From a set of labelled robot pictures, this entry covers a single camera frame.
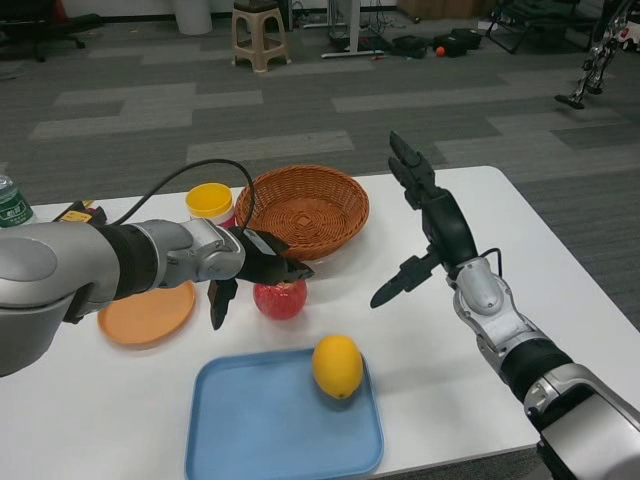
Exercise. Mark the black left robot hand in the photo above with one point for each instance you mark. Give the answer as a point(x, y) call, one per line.
point(260, 260)

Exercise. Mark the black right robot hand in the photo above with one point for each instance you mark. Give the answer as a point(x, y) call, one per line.
point(450, 225)

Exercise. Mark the red apple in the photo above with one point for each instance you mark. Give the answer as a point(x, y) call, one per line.
point(280, 302)

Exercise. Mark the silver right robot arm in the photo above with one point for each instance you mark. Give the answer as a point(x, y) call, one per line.
point(490, 300)

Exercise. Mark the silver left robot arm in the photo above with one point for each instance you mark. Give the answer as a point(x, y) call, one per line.
point(50, 260)

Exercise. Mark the brown wicker basket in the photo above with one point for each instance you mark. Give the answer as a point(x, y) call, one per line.
point(305, 215)

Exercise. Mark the clear glass plate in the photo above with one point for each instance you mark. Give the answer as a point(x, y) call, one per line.
point(325, 261)

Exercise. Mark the yellow plastic cup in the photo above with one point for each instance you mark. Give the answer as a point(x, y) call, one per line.
point(207, 200)

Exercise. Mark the orange plastic plate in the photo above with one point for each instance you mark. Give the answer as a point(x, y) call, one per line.
point(145, 320)

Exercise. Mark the yellow lemon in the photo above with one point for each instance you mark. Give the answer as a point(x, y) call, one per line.
point(337, 367)

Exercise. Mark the blue plastic tray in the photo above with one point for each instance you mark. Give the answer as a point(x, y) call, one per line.
point(250, 420)

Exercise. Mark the large black bag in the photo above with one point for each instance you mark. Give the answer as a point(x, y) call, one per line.
point(457, 42)

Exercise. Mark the small black bag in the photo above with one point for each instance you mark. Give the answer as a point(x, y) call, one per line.
point(409, 45)

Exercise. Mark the yellow black remote controller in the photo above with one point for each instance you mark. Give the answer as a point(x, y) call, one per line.
point(75, 216)

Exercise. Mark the standing humanoid robot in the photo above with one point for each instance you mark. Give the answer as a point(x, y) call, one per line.
point(597, 65)

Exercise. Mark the white standing desk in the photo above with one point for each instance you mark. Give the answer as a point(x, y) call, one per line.
point(352, 30)

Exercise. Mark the black folding lounge chair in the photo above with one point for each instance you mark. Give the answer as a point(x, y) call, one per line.
point(540, 20)

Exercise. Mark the beige plastic stool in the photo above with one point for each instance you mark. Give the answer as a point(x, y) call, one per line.
point(260, 35)

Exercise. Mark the clear water bottle green label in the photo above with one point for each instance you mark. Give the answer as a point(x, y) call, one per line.
point(15, 205)

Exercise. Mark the potted plant white pot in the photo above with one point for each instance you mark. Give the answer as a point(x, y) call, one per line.
point(195, 15)

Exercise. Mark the white toy car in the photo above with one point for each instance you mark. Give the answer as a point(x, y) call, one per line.
point(630, 42)

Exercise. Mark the black office chair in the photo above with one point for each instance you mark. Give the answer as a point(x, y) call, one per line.
point(30, 35)

